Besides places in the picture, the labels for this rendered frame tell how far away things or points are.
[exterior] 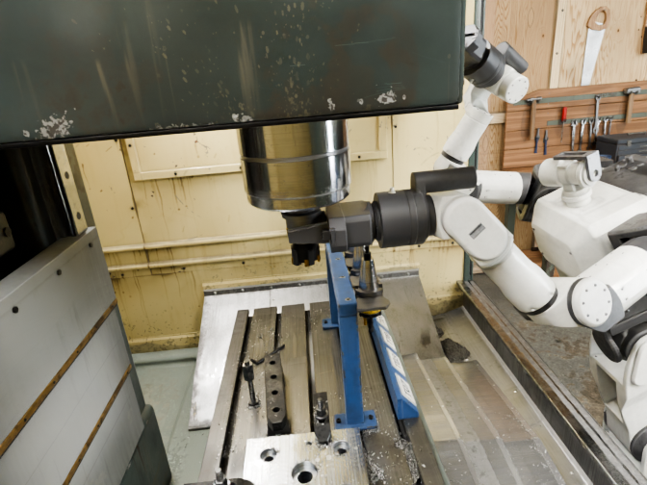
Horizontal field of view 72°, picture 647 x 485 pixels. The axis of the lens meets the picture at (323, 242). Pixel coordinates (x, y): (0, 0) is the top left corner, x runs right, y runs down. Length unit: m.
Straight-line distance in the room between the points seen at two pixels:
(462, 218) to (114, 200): 1.43
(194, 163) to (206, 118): 1.19
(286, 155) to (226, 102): 0.10
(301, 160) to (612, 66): 3.53
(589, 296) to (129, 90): 0.71
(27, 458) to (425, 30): 0.79
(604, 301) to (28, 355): 0.89
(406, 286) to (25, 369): 1.40
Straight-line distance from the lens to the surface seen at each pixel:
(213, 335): 1.78
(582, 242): 1.12
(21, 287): 0.80
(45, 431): 0.87
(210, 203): 1.76
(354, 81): 0.54
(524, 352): 1.58
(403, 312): 1.77
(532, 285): 0.77
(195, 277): 1.88
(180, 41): 0.54
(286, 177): 0.59
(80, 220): 0.99
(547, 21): 3.72
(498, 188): 1.30
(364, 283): 0.97
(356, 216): 0.65
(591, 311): 0.82
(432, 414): 1.36
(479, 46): 1.10
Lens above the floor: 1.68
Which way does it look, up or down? 21 degrees down
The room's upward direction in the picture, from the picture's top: 5 degrees counter-clockwise
